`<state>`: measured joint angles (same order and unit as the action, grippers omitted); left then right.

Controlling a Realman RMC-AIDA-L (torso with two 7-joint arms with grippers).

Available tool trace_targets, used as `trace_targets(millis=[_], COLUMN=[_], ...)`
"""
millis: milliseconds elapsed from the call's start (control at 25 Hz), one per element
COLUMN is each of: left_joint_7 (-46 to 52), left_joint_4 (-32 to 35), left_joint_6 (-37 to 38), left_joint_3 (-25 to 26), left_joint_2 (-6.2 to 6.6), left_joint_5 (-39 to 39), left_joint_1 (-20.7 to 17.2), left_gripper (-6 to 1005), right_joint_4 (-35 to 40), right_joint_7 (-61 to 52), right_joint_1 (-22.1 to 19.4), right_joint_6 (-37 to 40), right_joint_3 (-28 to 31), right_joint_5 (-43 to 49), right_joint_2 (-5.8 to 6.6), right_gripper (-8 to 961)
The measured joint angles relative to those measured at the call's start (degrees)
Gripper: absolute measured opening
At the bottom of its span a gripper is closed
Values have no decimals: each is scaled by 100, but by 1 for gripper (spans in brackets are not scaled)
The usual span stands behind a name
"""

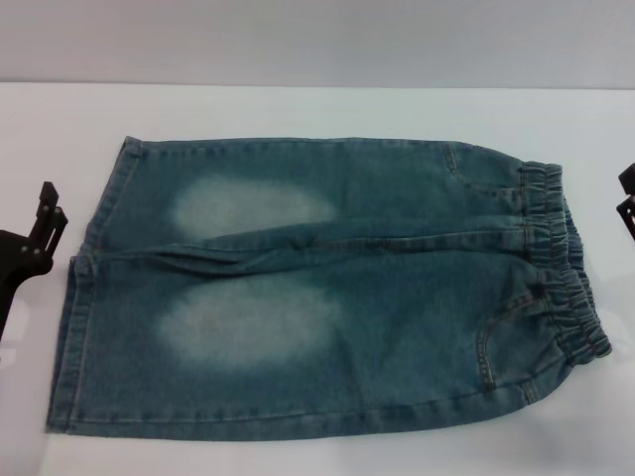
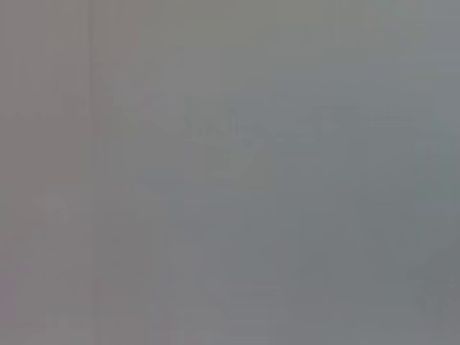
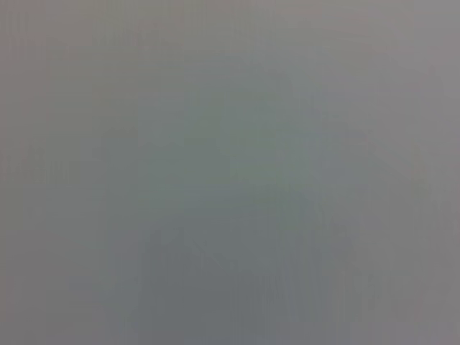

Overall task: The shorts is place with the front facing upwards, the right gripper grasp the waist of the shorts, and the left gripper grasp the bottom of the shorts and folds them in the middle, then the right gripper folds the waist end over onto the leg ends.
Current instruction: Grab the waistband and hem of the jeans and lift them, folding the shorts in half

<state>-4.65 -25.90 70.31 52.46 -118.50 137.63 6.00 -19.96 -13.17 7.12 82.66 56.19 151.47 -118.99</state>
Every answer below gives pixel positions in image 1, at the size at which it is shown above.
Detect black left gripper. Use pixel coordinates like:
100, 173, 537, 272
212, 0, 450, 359
0, 181, 68, 343

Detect blue denim shorts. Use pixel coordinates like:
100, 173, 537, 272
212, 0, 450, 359
46, 136, 614, 443

